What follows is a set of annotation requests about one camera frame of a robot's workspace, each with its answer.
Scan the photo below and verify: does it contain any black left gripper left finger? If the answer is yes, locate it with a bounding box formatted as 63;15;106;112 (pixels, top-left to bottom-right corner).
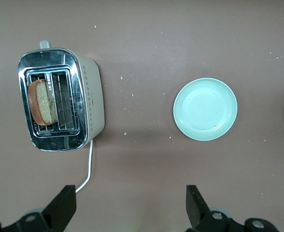
0;185;77;232

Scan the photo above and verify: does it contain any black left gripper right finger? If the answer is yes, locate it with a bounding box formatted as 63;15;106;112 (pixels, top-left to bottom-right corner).
185;185;282;232

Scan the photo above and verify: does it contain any brown bread slice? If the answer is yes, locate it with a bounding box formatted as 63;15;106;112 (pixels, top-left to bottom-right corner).
28;78;58;126

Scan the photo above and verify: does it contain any light green plate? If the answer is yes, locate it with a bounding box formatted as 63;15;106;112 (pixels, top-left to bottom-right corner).
173;77;238;141

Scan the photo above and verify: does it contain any beige and chrome toaster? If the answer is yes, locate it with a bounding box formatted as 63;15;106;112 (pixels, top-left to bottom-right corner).
18;40;106;152

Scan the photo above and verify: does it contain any white toaster power cable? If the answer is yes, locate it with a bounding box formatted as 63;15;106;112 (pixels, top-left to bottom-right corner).
75;139;94;193

